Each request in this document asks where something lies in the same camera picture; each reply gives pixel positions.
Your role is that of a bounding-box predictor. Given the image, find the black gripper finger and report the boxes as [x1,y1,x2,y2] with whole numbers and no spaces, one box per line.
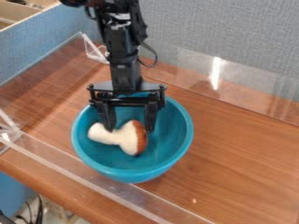
[144,102,159,133]
[96,103,118,131]

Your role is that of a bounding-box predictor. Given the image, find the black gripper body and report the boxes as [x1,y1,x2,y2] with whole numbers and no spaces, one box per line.
[88,81,167,110]

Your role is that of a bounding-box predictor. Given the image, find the white brown toy mushroom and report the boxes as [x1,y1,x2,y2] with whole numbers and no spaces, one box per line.
[88,120,147,156]

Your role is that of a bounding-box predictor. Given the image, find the blue plastic bowl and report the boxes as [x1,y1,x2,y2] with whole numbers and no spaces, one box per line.
[70,97,194,183]

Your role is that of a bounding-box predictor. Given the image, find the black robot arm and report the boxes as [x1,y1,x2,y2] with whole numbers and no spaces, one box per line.
[60,0,166,132]

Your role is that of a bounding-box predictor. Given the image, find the clear acrylic back barrier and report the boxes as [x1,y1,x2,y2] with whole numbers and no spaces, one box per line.
[0,32,299,127]

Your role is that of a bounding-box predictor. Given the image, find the clear acrylic barrier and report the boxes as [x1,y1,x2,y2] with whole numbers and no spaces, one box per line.
[0,109,215,224]
[0,32,299,127]

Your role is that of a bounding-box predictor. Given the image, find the clear acrylic front barrier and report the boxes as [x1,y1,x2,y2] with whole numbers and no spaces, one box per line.
[0,109,215,224]

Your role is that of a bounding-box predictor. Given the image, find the wooden shelf unit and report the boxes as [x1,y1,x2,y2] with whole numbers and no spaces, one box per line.
[0,0,62,32]

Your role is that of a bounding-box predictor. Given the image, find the clear acrylic corner bracket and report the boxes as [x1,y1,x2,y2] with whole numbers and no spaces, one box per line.
[82,33,110,65]

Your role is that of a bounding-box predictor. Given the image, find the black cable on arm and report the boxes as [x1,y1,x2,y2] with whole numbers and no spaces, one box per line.
[138,40,159,68]

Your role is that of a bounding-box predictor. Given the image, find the black cables under table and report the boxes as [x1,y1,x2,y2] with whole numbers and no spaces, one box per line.
[0,194,46,224]

